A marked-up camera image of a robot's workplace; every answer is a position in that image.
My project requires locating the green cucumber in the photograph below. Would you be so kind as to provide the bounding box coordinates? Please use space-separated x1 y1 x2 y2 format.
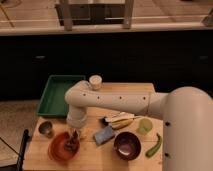
145 133 163 158

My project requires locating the small metal cup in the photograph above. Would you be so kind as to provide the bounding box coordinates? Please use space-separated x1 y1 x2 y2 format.
38 121 53 138

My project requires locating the green plastic tray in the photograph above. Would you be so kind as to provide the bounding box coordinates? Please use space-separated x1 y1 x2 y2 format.
37 75 86 118

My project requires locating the orange peach fruit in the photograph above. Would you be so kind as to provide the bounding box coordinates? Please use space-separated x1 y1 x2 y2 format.
78 129 87 140

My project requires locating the light green cup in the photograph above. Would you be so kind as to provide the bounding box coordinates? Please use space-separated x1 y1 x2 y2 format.
137 118 153 135

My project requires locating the dark purple bowl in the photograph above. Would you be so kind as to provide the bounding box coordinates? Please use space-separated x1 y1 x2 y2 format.
114 132 141 161

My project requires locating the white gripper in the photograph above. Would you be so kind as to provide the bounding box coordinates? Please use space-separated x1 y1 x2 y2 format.
66 106 87 129

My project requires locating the blue sponge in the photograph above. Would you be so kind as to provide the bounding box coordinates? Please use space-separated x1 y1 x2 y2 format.
94 126 115 145

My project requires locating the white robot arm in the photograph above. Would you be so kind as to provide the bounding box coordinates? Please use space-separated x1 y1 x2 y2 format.
65 81 213 171

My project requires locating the black chair back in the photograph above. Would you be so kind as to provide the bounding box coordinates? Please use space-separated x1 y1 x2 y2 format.
16 129 30 171

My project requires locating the yellow banana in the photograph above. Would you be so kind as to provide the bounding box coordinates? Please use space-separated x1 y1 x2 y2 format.
110 119 133 130

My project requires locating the white cylindrical container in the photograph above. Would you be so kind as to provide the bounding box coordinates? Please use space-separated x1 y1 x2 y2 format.
89 75 102 90

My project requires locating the dark purple grapes bunch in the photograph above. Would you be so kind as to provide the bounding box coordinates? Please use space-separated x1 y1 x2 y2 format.
65 131 79 152

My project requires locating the red bowl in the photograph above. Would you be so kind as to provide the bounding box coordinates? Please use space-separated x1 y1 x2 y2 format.
48 132 80 164

